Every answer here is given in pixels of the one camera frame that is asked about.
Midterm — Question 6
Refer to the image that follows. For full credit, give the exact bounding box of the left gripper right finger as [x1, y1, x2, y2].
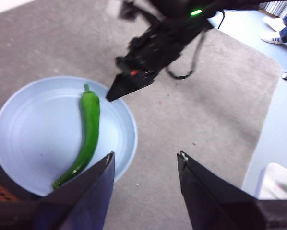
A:
[177, 150, 287, 230]

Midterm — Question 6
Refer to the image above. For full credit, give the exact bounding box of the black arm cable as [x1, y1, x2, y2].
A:
[166, 9, 227, 81]

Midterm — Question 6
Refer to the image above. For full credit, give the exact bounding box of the pale white box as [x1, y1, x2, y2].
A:
[254, 162, 287, 200]

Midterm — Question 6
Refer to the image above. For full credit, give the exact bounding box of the blue round plate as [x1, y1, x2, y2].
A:
[0, 76, 138, 197]

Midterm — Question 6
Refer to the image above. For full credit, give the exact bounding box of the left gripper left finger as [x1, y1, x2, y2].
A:
[0, 151, 116, 230]

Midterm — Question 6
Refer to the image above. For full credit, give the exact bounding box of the person's foot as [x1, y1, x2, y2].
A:
[263, 16, 286, 32]
[260, 31, 285, 45]

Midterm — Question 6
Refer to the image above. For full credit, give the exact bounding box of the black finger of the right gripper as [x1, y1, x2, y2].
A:
[106, 71, 156, 103]

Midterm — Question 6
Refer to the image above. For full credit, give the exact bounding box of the long green pepper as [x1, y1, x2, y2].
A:
[52, 83, 101, 191]

